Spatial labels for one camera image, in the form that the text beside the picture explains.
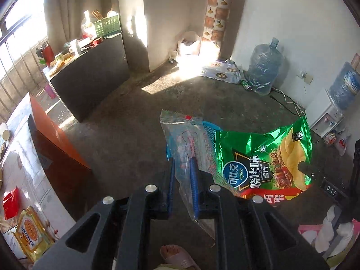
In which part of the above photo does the yellow snack packet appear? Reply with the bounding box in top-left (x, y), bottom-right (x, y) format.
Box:
top-left (13, 206), bottom-right (54, 263)

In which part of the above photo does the empty blue water jug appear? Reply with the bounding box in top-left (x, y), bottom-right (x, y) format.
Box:
top-left (245, 37), bottom-right (284, 96)

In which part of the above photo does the pink cartoon cushion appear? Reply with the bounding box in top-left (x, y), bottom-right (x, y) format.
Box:
top-left (298, 219), bottom-right (359, 269)

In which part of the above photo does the white power cable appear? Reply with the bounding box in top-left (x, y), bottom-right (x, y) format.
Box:
top-left (271, 86), bottom-right (308, 119)

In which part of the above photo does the red packet on table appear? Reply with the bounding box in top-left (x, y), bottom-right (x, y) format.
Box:
top-left (3, 187), bottom-right (20, 220)

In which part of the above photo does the grey curtain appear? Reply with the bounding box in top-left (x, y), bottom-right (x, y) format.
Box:
top-left (44, 0), bottom-right (119, 54)

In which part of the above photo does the green potato chip bag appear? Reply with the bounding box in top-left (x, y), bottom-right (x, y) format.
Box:
top-left (215, 116), bottom-right (312, 205)

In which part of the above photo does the white water dispenser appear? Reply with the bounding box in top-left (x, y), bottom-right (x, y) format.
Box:
top-left (305, 89), bottom-right (344, 138)

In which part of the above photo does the red kettle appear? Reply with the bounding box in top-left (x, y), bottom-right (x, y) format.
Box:
top-left (36, 41), bottom-right (55, 66)

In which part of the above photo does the right hand white glove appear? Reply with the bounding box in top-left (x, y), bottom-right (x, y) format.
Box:
top-left (314, 205), bottom-right (354, 259)

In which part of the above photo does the foot in pink slipper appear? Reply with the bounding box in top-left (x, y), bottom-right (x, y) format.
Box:
top-left (159, 244), bottom-right (201, 270)

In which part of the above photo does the pack of tissue rolls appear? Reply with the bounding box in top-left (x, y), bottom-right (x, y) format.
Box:
top-left (200, 60), bottom-right (244, 84)

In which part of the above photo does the orange cardboard box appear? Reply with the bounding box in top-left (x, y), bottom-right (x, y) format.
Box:
top-left (27, 95), bottom-right (92, 220)

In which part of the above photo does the dark grey cabinet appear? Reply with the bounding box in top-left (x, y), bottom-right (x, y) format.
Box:
top-left (48, 34), bottom-right (130, 122)

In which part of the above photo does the green drink can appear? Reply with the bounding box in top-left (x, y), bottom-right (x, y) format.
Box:
top-left (241, 80), bottom-right (253, 91)

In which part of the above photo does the blue jug on dispenser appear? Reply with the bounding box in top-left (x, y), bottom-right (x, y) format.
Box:
top-left (329, 62), bottom-right (360, 111)

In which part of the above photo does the clear plastic snack bag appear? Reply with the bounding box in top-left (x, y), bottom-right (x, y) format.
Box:
top-left (160, 110), bottom-right (223, 238)

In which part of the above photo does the white plastic bag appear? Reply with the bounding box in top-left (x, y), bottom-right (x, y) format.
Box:
top-left (177, 31), bottom-right (201, 56)

